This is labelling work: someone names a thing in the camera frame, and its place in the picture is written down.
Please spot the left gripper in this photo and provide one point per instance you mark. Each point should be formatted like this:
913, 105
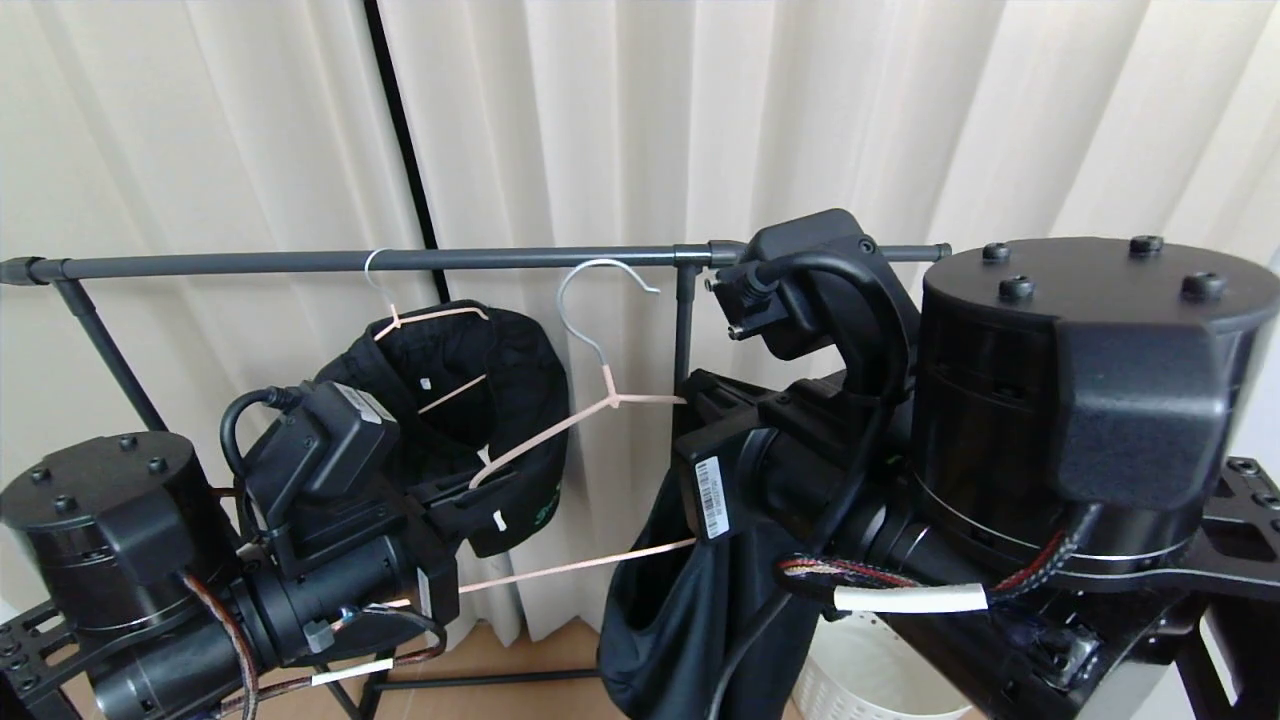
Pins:
350, 590

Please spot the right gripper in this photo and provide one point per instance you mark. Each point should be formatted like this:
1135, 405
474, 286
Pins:
800, 480

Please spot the black garment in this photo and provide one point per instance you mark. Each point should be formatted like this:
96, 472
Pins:
660, 620

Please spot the pink clothes hanger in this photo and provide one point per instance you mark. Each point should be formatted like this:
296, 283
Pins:
612, 398
430, 315

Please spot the black shorts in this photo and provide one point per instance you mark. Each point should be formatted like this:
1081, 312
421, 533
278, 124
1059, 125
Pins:
520, 420

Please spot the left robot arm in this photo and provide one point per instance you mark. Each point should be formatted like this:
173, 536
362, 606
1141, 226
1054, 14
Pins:
90, 540

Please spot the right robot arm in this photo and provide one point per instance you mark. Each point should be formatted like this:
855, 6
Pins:
1000, 400

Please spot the white laundry basket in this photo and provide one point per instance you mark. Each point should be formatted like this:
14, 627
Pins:
860, 680

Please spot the black clothes rack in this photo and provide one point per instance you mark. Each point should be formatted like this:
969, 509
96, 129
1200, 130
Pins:
250, 263

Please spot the white curtain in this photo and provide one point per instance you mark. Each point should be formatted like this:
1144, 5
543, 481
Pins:
700, 120
150, 120

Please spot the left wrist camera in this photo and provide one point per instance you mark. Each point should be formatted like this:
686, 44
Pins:
320, 450

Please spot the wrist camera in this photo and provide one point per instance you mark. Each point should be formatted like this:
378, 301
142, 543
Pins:
810, 235
320, 450

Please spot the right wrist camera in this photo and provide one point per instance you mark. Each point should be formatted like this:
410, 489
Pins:
810, 235

